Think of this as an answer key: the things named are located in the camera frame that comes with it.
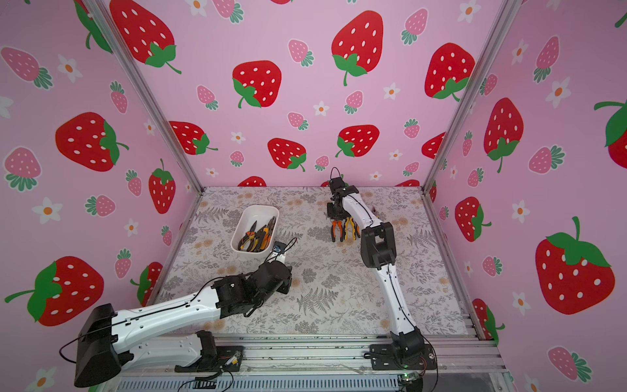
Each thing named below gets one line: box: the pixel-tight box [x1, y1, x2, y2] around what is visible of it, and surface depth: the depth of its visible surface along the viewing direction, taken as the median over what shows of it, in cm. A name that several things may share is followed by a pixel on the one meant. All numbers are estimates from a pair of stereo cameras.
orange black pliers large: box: [331, 220, 344, 243], surface depth 107 cm
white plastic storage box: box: [230, 204, 280, 258], surface depth 108 cm
